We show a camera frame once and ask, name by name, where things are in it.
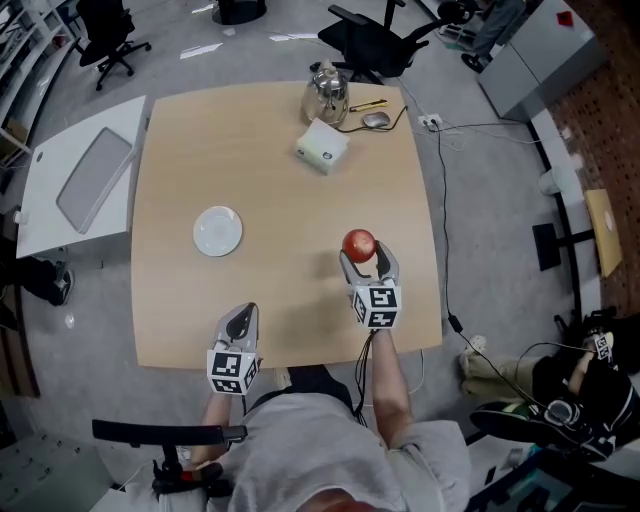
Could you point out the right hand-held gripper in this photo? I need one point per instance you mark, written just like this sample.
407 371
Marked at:
378 305

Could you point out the grey computer mouse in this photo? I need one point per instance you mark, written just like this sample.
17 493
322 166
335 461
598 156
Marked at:
376 120

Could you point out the person's dark trousers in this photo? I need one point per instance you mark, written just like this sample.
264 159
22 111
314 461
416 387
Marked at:
312 382

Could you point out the white cylindrical bin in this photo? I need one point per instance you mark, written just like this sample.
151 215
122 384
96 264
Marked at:
552 180

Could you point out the person's left forearm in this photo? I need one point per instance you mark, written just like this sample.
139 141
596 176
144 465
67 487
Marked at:
212 425

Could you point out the grey metal cabinet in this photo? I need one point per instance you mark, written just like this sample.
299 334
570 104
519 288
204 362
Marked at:
540 60

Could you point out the person's grey shirt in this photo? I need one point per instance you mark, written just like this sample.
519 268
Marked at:
340 450

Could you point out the white round plate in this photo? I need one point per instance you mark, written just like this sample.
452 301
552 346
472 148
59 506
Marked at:
218 231

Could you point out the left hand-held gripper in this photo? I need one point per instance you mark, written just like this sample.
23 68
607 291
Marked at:
231 371

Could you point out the white power strip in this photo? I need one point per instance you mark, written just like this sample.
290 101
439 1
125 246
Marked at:
430 120

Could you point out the white shelving unit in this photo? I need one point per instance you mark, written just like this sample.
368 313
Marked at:
22 55

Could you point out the black chair armrest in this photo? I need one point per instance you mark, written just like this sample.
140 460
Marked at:
165 432

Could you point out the black green white sneaker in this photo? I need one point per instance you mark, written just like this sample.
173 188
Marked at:
530 425

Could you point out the white side table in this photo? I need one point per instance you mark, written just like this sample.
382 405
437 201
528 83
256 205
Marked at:
80 175

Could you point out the white translucent box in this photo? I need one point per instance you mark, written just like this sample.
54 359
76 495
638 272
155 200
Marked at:
322 147

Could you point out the red apple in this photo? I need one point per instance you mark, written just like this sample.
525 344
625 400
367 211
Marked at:
358 245

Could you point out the grey flat tray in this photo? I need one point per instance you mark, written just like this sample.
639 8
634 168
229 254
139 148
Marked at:
94 180

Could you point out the person's right forearm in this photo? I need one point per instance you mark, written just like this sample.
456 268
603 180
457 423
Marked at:
390 385

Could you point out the brown cardboard envelope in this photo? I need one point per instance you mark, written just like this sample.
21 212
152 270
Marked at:
602 232

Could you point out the black office chair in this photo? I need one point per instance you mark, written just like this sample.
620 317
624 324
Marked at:
111 42
375 40

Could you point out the black flat stand base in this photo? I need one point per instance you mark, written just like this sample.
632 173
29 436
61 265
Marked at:
546 246

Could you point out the silver metal kettle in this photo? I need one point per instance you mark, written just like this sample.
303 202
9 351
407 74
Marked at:
325 97

